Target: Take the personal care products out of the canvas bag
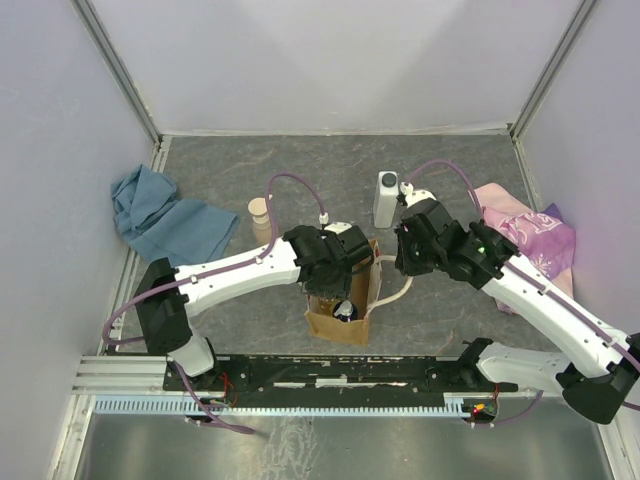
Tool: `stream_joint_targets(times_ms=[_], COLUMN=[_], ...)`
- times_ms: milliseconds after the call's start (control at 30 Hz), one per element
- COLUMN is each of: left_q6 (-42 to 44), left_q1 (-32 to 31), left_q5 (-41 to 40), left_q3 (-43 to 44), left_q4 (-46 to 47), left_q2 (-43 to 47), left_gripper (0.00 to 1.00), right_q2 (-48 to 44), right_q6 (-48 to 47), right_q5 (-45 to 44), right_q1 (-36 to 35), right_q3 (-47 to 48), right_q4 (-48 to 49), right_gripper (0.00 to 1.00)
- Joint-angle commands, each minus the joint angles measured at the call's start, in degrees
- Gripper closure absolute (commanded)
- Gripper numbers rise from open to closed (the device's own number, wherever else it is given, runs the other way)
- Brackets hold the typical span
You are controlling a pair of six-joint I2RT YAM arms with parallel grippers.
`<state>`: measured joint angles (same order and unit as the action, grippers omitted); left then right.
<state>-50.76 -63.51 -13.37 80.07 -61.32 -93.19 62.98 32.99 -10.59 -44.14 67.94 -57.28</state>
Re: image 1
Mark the burlap watermelon canvas bag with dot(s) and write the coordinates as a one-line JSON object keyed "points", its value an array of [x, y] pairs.
{"points": [[365, 294]]}

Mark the blue cloth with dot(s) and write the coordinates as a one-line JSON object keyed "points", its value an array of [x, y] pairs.
{"points": [[156, 222]]}

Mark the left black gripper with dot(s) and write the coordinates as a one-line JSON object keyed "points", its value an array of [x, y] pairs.
{"points": [[339, 290]]}

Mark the amber liquid bottle white cap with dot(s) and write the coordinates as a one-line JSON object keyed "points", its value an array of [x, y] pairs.
{"points": [[325, 306]]}

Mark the pink cloth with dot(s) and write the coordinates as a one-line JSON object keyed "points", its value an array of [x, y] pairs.
{"points": [[542, 237]]}

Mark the aluminium corner post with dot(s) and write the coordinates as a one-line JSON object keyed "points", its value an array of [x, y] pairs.
{"points": [[553, 66], [101, 38]]}

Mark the left aluminium corner post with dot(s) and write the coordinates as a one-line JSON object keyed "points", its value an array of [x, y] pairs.
{"points": [[101, 38]]}

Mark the right aluminium corner post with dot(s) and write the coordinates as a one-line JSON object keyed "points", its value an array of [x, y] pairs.
{"points": [[553, 66]]}

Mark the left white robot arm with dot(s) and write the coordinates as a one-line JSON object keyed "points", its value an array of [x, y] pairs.
{"points": [[172, 296]]}

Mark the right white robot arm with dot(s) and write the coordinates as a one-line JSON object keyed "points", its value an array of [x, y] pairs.
{"points": [[596, 366]]}

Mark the beige pump lotion bottle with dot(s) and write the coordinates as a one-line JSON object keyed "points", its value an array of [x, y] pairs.
{"points": [[261, 224]]}

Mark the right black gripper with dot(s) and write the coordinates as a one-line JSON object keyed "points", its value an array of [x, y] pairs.
{"points": [[403, 262]]}

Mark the aluminium frame rail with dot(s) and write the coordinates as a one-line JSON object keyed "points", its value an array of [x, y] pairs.
{"points": [[519, 370]]}

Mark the white bottle grey cap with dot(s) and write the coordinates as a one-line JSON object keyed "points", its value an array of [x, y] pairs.
{"points": [[385, 199]]}

